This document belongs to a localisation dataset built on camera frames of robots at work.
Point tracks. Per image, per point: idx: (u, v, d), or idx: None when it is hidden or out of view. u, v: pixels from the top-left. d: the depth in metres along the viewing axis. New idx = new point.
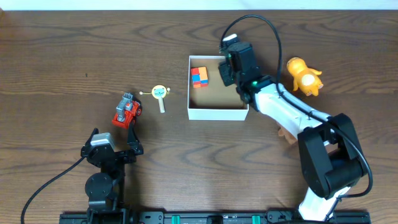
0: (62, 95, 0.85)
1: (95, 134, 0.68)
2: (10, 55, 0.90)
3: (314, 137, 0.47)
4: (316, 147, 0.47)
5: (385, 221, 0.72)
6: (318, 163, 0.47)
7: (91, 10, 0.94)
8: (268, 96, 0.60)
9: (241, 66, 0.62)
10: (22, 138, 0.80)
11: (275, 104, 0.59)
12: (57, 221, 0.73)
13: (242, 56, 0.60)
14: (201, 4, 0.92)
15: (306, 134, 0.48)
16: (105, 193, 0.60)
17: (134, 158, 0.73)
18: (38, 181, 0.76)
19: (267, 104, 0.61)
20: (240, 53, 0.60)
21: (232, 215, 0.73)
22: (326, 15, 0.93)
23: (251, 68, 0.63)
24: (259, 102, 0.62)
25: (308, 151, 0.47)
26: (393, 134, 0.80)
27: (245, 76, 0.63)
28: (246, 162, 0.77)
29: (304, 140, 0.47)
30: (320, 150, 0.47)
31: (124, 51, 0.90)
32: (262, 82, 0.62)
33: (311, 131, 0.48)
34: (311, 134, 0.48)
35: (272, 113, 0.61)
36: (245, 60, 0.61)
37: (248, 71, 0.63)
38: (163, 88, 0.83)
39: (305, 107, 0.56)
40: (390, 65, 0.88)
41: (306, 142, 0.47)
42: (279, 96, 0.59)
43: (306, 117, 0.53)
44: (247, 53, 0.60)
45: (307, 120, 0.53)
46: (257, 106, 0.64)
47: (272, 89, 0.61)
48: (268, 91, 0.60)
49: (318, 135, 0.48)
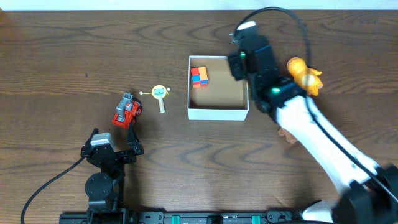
0: (62, 95, 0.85)
1: (95, 134, 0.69)
2: (10, 56, 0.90)
3: (361, 196, 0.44)
4: (364, 209, 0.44)
5: None
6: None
7: (91, 10, 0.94)
8: (293, 109, 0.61)
9: (257, 67, 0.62)
10: (22, 138, 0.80)
11: (307, 129, 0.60)
12: (57, 221, 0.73)
13: (257, 54, 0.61)
14: (201, 4, 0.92)
15: (353, 194, 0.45)
16: (105, 193, 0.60)
17: (134, 159, 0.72)
18: (38, 181, 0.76)
19: (298, 123, 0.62)
20: (256, 51, 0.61)
21: (232, 215, 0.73)
22: (326, 15, 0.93)
23: (268, 70, 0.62)
24: (280, 117, 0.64)
25: (356, 212, 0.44)
26: (394, 134, 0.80)
27: (263, 79, 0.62)
28: (246, 162, 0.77)
29: (351, 199, 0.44)
30: (368, 212, 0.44)
31: (124, 51, 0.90)
32: (283, 86, 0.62)
33: (357, 190, 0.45)
34: (357, 193, 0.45)
35: (296, 132, 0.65)
36: (262, 58, 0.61)
37: (265, 73, 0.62)
38: (163, 88, 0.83)
39: (351, 149, 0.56)
40: (390, 65, 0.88)
41: (354, 203, 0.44)
42: (313, 121, 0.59)
43: (351, 165, 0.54)
44: (263, 52, 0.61)
45: (353, 169, 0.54)
46: (277, 119, 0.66)
47: (303, 107, 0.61)
48: (295, 107, 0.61)
49: (365, 194, 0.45)
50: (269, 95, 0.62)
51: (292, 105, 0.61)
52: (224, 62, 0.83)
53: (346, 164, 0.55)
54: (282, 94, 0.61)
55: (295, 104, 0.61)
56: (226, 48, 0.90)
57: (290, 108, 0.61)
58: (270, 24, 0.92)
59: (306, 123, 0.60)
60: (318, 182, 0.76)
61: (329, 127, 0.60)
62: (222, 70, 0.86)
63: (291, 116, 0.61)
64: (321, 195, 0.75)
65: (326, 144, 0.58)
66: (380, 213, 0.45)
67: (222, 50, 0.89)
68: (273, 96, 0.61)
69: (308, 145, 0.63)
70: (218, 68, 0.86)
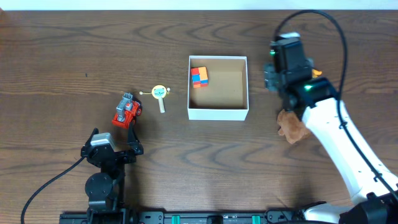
0: (63, 95, 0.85)
1: (95, 134, 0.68)
2: (10, 56, 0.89)
3: (378, 211, 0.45)
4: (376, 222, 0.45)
5: None
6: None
7: (91, 10, 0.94)
8: (322, 108, 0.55)
9: (286, 63, 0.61)
10: (22, 138, 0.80)
11: (331, 134, 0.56)
12: (57, 221, 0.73)
13: (286, 49, 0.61)
14: (201, 4, 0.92)
15: (371, 207, 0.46)
16: (105, 193, 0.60)
17: (134, 158, 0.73)
18: (38, 181, 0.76)
19: (321, 124, 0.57)
20: (286, 46, 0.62)
21: (232, 215, 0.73)
22: (326, 15, 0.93)
23: (298, 67, 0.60)
24: (307, 116, 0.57)
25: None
26: (393, 134, 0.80)
27: (292, 74, 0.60)
28: (246, 162, 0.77)
29: (366, 211, 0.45)
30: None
31: (124, 51, 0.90)
32: (315, 84, 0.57)
33: (376, 203, 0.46)
34: (375, 206, 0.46)
35: (320, 134, 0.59)
36: (290, 54, 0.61)
37: (294, 68, 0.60)
38: (163, 88, 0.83)
39: (375, 162, 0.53)
40: (390, 65, 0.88)
41: (369, 216, 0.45)
42: (340, 126, 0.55)
43: (372, 177, 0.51)
44: (293, 48, 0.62)
45: (373, 182, 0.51)
46: (303, 119, 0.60)
47: (333, 109, 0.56)
48: (326, 107, 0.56)
49: (384, 210, 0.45)
50: (297, 89, 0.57)
51: (323, 105, 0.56)
52: (224, 63, 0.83)
53: (369, 178, 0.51)
54: (311, 91, 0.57)
55: (325, 104, 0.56)
56: (226, 48, 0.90)
57: (320, 107, 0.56)
58: (270, 24, 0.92)
59: (334, 127, 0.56)
60: (318, 182, 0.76)
61: (356, 135, 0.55)
62: (222, 71, 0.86)
63: (318, 116, 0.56)
64: (321, 195, 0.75)
65: (348, 152, 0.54)
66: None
67: (223, 51, 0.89)
68: (301, 91, 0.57)
69: (330, 150, 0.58)
70: (218, 68, 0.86)
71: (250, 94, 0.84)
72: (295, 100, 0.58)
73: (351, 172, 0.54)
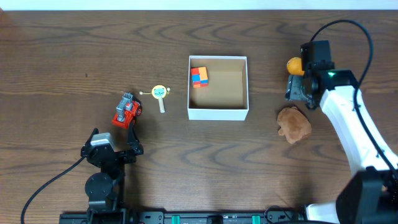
0: (63, 95, 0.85)
1: (95, 134, 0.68)
2: (10, 55, 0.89)
3: (375, 182, 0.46)
4: (370, 193, 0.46)
5: None
6: (363, 204, 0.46)
7: (91, 10, 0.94)
8: (342, 93, 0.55)
9: (313, 57, 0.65)
10: (22, 138, 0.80)
11: (344, 114, 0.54)
12: (57, 221, 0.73)
13: (315, 45, 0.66)
14: (201, 4, 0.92)
15: (369, 177, 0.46)
16: (105, 193, 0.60)
17: (134, 158, 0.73)
18: (38, 181, 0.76)
19: (331, 106, 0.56)
20: (314, 42, 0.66)
21: (232, 215, 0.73)
22: (325, 15, 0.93)
23: (323, 62, 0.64)
24: (324, 99, 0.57)
25: (362, 192, 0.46)
26: (394, 134, 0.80)
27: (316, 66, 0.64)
28: (246, 162, 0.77)
29: (363, 180, 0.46)
30: (373, 196, 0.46)
31: (124, 51, 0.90)
32: (341, 73, 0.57)
33: (375, 174, 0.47)
34: (372, 177, 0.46)
35: (331, 115, 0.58)
36: (318, 50, 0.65)
37: (319, 63, 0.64)
38: (163, 88, 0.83)
39: (381, 141, 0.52)
40: (390, 65, 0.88)
41: (364, 183, 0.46)
42: (353, 109, 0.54)
43: (375, 154, 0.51)
44: (322, 45, 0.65)
45: (375, 158, 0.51)
46: (319, 103, 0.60)
47: (347, 94, 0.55)
48: (342, 92, 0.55)
49: (380, 182, 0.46)
50: (319, 74, 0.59)
51: (342, 91, 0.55)
52: (224, 63, 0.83)
53: (372, 154, 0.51)
54: (334, 78, 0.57)
55: (342, 89, 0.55)
56: (226, 48, 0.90)
57: (338, 92, 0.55)
58: (270, 24, 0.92)
59: (347, 109, 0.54)
60: (318, 182, 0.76)
61: (369, 121, 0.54)
62: (222, 70, 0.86)
63: (335, 98, 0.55)
64: (321, 195, 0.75)
65: (357, 131, 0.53)
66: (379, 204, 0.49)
67: (222, 51, 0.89)
68: (324, 75, 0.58)
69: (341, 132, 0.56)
70: (218, 68, 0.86)
71: (250, 94, 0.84)
72: (318, 85, 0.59)
73: (356, 150, 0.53)
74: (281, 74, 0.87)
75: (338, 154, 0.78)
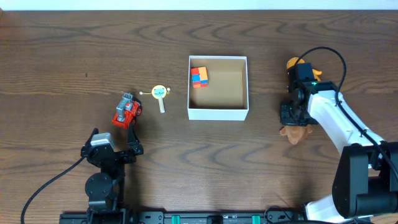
0: (62, 95, 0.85)
1: (95, 135, 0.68)
2: (10, 55, 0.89)
3: (360, 154, 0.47)
4: (359, 166, 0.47)
5: (384, 221, 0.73)
6: (354, 178, 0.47)
7: (91, 10, 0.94)
8: (323, 94, 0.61)
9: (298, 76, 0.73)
10: (22, 138, 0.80)
11: (328, 109, 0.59)
12: (57, 221, 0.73)
13: (299, 66, 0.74)
14: (201, 4, 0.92)
15: (355, 152, 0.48)
16: (105, 193, 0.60)
17: (134, 158, 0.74)
18: (38, 181, 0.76)
19: (318, 107, 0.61)
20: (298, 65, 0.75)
21: (232, 215, 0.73)
22: (325, 15, 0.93)
23: (306, 79, 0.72)
24: (310, 103, 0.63)
25: (351, 166, 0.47)
26: (394, 134, 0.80)
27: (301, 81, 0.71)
28: (246, 162, 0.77)
29: (349, 154, 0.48)
30: (362, 170, 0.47)
31: (124, 51, 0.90)
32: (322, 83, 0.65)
33: (360, 150, 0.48)
34: (359, 150, 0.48)
35: (319, 116, 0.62)
36: (303, 70, 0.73)
37: (305, 79, 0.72)
38: (163, 88, 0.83)
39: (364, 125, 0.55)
40: (390, 65, 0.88)
41: (351, 157, 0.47)
42: (336, 105, 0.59)
43: (358, 134, 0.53)
44: (306, 66, 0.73)
45: (359, 137, 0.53)
46: (308, 109, 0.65)
47: (329, 94, 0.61)
48: (324, 93, 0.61)
49: (365, 154, 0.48)
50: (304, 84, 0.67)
51: (324, 93, 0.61)
52: (224, 63, 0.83)
53: (356, 135, 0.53)
54: (317, 85, 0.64)
55: (324, 91, 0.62)
56: (226, 48, 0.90)
57: (320, 93, 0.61)
58: (270, 24, 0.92)
59: (330, 104, 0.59)
60: (318, 182, 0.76)
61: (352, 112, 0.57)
62: (222, 71, 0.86)
63: (318, 99, 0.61)
64: (321, 195, 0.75)
65: (340, 119, 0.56)
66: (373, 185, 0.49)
67: (222, 51, 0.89)
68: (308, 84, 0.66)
69: (329, 127, 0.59)
70: (218, 68, 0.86)
71: (250, 94, 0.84)
72: (303, 94, 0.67)
73: (342, 138, 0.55)
74: (281, 75, 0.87)
75: (337, 154, 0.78)
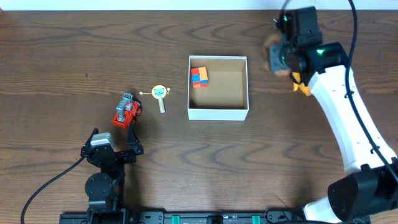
0: (63, 95, 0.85)
1: (95, 134, 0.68)
2: (10, 55, 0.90)
3: (369, 182, 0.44)
4: (366, 193, 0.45)
5: (385, 221, 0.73)
6: (358, 201, 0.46)
7: (92, 10, 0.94)
8: (332, 76, 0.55)
9: (299, 28, 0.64)
10: (22, 138, 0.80)
11: (336, 102, 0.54)
12: (57, 221, 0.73)
13: (300, 15, 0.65)
14: (201, 4, 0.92)
15: (364, 180, 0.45)
16: (105, 193, 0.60)
17: (134, 158, 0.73)
18: (38, 181, 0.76)
19: (324, 93, 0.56)
20: (298, 12, 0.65)
21: (232, 215, 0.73)
22: (325, 15, 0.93)
23: (310, 33, 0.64)
24: (314, 81, 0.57)
25: (357, 194, 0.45)
26: (394, 134, 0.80)
27: (303, 39, 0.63)
28: (246, 162, 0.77)
29: (357, 182, 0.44)
30: (368, 195, 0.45)
31: (124, 51, 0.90)
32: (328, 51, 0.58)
33: (369, 177, 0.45)
34: (367, 177, 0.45)
35: (320, 98, 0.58)
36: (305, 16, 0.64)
37: (306, 34, 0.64)
38: (163, 88, 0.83)
39: (375, 135, 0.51)
40: (390, 65, 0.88)
41: (359, 189, 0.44)
42: (346, 96, 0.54)
43: (369, 148, 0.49)
44: (310, 17, 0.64)
45: (370, 153, 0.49)
46: (309, 84, 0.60)
47: (340, 80, 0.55)
48: (334, 74, 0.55)
49: (374, 180, 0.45)
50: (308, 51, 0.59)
51: (332, 70, 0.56)
52: (224, 63, 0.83)
53: (365, 147, 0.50)
54: (324, 55, 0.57)
55: (333, 72, 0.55)
56: (226, 48, 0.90)
57: (329, 74, 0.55)
58: (270, 24, 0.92)
59: (339, 96, 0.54)
60: (318, 182, 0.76)
61: (364, 114, 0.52)
62: (222, 70, 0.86)
63: (327, 84, 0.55)
64: (321, 195, 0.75)
65: (349, 120, 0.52)
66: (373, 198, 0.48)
67: (223, 50, 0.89)
68: (313, 54, 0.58)
69: (334, 121, 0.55)
70: (218, 68, 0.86)
71: (250, 94, 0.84)
72: (305, 64, 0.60)
73: (348, 143, 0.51)
74: (282, 74, 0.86)
75: (338, 154, 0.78)
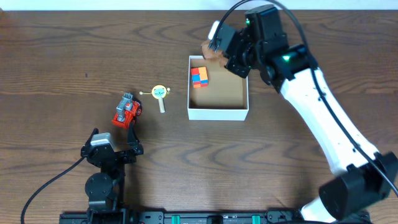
0: (62, 95, 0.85)
1: (95, 134, 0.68)
2: (10, 55, 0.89)
3: (359, 183, 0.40)
4: (357, 195, 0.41)
5: (385, 221, 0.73)
6: (351, 205, 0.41)
7: (92, 10, 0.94)
8: (303, 83, 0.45)
9: (262, 33, 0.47)
10: (22, 138, 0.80)
11: (310, 106, 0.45)
12: (57, 221, 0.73)
13: (263, 19, 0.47)
14: (201, 4, 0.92)
15: (351, 180, 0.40)
16: (105, 193, 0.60)
17: (134, 158, 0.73)
18: (38, 181, 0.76)
19: (301, 97, 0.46)
20: (262, 14, 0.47)
21: (232, 215, 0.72)
22: (325, 15, 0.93)
23: (275, 37, 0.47)
24: (285, 89, 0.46)
25: (349, 198, 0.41)
26: (394, 134, 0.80)
27: (268, 45, 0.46)
28: (246, 162, 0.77)
29: (346, 184, 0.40)
30: (359, 196, 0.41)
31: (124, 51, 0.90)
32: (293, 55, 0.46)
33: (356, 175, 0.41)
34: (354, 176, 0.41)
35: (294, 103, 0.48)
36: (231, 37, 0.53)
37: (272, 38, 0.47)
38: (163, 88, 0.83)
39: (354, 132, 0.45)
40: (390, 65, 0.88)
41: (348, 190, 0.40)
42: (319, 98, 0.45)
43: (351, 147, 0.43)
44: (270, 17, 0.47)
45: (351, 152, 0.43)
46: (280, 91, 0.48)
47: (310, 83, 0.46)
48: (303, 79, 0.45)
49: (362, 180, 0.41)
50: (274, 58, 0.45)
51: (301, 78, 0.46)
52: None
53: (347, 149, 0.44)
54: (291, 60, 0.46)
55: (302, 75, 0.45)
56: None
57: (298, 79, 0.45)
58: None
59: (312, 99, 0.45)
60: (318, 182, 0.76)
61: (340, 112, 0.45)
62: (222, 71, 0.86)
63: (296, 89, 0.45)
64: None
65: (327, 123, 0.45)
66: None
67: None
68: (279, 59, 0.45)
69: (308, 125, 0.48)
70: (218, 68, 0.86)
71: (250, 94, 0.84)
72: (275, 72, 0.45)
73: (331, 148, 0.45)
74: None
75: None
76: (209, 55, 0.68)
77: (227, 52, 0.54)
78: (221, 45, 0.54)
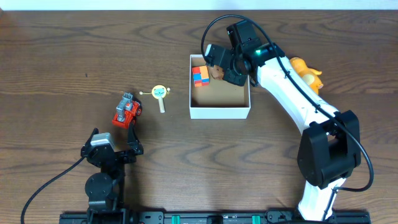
0: (62, 95, 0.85)
1: (95, 135, 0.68)
2: (10, 55, 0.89)
3: (319, 134, 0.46)
4: (320, 145, 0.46)
5: (385, 221, 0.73)
6: (319, 158, 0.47)
7: (91, 10, 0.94)
8: (272, 66, 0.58)
9: (240, 38, 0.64)
10: (21, 138, 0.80)
11: (279, 84, 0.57)
12: (57, 221, 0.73)
13: (239, 28, 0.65)
14: (201, 4, 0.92)
15: (313, 133, 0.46)
16: (105, 193, 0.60)
17: (134, 158, 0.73)
18: (38, 180, 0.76)
19: (271, 78, 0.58)
20: (237, 25, 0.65)
21: (232, 215, 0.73)
22: (325, 15, 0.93)
23: (250, 40, 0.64)
24: (260, 75, 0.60)
25: (313, 147, 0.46)
26: (394, 134, 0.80)
27: (245, 45, 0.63)
28: (246, 162, 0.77)
29: (309, 137, 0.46)
30: (323, 147, 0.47)
31: (124, 51, 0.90)
32: (264, 51, 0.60)
33: (318, 129, 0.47)
34: (316, 130, 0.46)
35: (271, 88, 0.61)
36: (222, 55, 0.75)
37: (247, 41, 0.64)
38: (163, 88, 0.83)
39: (316, 96, 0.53)
40: (390, 65, 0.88)
41: (312, 140, 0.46)
42: (285, 76, 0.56)
43: (313, 110, 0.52)
44: (244, 26, 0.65)
45: (314, 114, 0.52)
46: (258, 80, 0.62)
47: (276, 66, 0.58)
48: (271, 65, 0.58)
49: (324, 132, 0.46)
50: (250, 54, 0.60)
51: (272, 65, 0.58)
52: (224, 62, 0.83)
53: (311, 111, 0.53)
54: (262, 55, 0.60)
55: (270, 63, 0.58)
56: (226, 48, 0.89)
57: (268, 65, 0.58)
58: (270, 24, 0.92)
59: (280, 79, 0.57)
60: None
61: (303, 84, 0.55)
62: None
63: (265, 73, 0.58)
64: None
65: (292, 94, 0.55)
66: (336, 154, 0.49)
67: None
68: (253, 55, 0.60)
69: (282, 102, 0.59)
70: None
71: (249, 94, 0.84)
72: (251, 65, 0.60)
73: (298, 113, 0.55)
74: None
75: None
76: (216, 75, 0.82)
77: (221, 66, 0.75)
78: (214, 60, 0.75)
